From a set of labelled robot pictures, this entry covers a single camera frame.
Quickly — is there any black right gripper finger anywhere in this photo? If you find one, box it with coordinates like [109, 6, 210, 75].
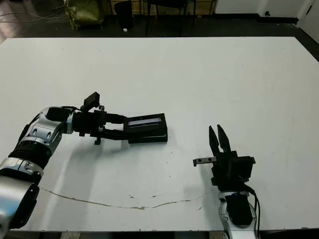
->
[208, 125, 220, 157]
[216, 123, 232, 154]

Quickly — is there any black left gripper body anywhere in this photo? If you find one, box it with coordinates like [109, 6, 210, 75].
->
[73, 105, 108, 146]

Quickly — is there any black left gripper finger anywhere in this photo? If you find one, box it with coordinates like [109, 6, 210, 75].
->
[106, 113, 130, 125]
[99, 128, 131, 143]

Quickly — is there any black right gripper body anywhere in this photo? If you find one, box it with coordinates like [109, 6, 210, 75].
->
[192, 150, 257, 193]

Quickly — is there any black box lid with print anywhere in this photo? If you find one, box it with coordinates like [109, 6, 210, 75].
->
[123, 113, 168, 138]

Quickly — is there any black box base white insert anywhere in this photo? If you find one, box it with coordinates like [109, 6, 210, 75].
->
[128, 134, 168, 144]

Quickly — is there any bulging woven sack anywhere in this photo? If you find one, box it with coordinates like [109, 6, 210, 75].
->
[63, 0, 103, 31]

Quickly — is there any white door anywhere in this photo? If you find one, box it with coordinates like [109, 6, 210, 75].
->
[298, 0, 319, 43]

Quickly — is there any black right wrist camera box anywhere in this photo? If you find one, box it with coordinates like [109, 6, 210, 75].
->
[234, 157, 254, 182]

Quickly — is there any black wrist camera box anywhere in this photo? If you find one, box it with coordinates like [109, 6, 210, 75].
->
[83, 91, 101, 114]
[234, 157, 254, 182]

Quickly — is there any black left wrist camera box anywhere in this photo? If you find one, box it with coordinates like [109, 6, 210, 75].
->
[83, 91, 101, 114]

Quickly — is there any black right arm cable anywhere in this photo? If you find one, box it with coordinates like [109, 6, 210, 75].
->
[240, 179, 261, 233]

